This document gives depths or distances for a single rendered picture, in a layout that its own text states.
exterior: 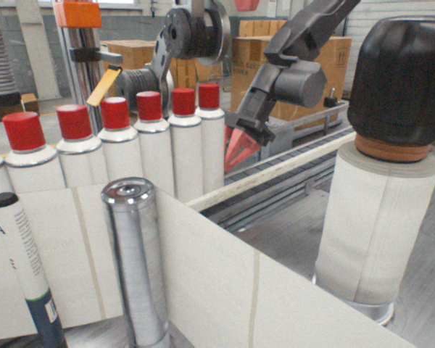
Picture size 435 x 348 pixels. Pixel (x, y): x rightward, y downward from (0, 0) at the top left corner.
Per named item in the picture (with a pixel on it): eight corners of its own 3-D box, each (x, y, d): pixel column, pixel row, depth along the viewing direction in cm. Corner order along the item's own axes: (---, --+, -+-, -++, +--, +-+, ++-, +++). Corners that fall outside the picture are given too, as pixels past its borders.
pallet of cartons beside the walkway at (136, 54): (199, 115, 415) (197, 43, 376) (142, 127, 370) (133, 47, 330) (156, 98, 501) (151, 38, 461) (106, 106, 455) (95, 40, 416)
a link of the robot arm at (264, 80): (273, 75, 61) (258, 57, 57) (302, 78, 56) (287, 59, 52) (257, 106, 61) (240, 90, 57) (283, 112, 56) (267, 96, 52)
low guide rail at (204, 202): (-9, 307, 34) (-15, 294, 33) (-10, 301, 34) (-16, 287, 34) (403, 119, 96) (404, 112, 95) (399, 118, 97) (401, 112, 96)
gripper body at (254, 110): (254, 130, 51) (275, 90, 51) (214, 117, 58) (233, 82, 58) (272, 146, 55) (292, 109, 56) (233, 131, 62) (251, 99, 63)
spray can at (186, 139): (185, 221, 50) (177, 95, 41) (167, 207, 54) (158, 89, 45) (209, 209, 53) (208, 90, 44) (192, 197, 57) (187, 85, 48)
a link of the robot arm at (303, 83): (297, 60, 62) (278, 27, 56) (350, 64, 54) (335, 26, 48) (265, 109, 61) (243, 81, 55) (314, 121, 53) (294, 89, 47)
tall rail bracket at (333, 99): (338, 148, 92) (349, 92, 84) (316, 141, 97) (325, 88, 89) (344, 146, 94) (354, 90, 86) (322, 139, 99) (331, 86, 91)
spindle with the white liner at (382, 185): (368, 346, 31) (481, 14, 18) (295, 292, 37) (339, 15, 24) (405, 300, 36) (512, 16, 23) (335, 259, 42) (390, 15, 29)
